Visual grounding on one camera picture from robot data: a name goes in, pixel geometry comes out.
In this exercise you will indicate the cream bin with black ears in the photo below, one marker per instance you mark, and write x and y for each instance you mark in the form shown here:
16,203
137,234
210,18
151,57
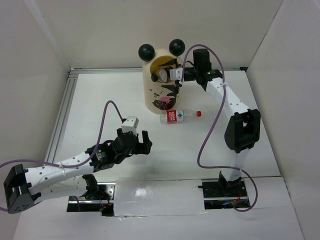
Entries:
155,97

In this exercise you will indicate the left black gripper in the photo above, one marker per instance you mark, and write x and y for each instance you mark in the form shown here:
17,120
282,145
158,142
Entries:
145,146

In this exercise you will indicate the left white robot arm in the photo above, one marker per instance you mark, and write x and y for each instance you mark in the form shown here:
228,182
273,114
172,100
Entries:
26,187

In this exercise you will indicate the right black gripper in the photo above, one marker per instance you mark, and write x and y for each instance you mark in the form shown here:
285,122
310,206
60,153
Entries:
174,88

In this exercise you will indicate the red label clear bottle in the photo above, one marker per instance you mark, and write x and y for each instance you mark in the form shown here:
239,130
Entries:
168,117

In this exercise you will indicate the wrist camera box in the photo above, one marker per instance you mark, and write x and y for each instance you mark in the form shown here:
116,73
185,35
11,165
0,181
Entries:
130,125
176,74

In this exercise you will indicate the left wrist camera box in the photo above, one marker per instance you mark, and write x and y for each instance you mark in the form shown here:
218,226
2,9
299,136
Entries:
130,125

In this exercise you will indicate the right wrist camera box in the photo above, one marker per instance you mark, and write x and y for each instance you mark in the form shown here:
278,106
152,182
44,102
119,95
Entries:
176,74

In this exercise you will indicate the black label black cap bottle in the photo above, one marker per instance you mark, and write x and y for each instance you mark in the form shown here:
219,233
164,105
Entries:
162,75

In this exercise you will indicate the aluminium frame rail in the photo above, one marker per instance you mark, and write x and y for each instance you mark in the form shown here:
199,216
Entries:
62,116

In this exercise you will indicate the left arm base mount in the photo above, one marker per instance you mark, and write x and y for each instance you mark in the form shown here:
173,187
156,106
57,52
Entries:
97,198

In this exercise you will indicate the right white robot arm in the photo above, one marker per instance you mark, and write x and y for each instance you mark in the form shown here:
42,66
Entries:
243,128

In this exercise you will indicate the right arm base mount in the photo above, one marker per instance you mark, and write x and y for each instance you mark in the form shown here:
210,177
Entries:
220,194

